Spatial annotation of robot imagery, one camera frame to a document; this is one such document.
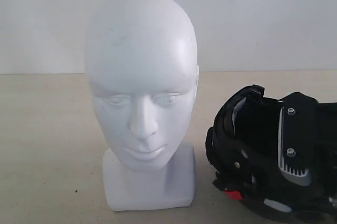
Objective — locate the black helmet with tinted visor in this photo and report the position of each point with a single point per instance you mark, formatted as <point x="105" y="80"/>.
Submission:
<point x="220" y="144"/>

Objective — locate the white mannequin head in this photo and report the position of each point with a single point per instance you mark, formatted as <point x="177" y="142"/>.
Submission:
<point x="141" y="66"/>

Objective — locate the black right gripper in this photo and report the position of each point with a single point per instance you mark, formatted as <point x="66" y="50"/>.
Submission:
<point x="285" y="151"/>

